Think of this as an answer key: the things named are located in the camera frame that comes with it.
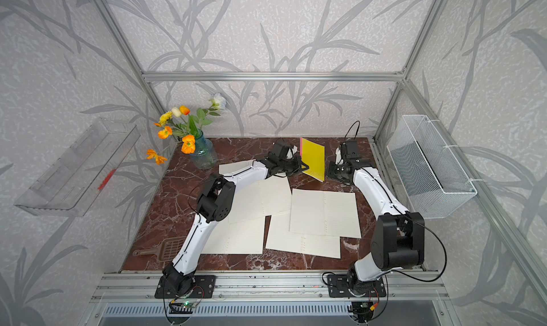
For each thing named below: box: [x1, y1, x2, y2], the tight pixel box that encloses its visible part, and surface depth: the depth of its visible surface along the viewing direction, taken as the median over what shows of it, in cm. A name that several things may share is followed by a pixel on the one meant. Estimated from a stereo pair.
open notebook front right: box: [265, 212, 342, 259], surface depth 86 cm
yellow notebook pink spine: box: [299, 137, 326, 183], surface depth 110 cm
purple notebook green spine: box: [289, 188, 362, 239], surface depth 93 cm
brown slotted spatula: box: [132, 236, 187, 262], surface depth 84 cm
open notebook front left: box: [200, 216, 266, 255], surface depth 85 cm
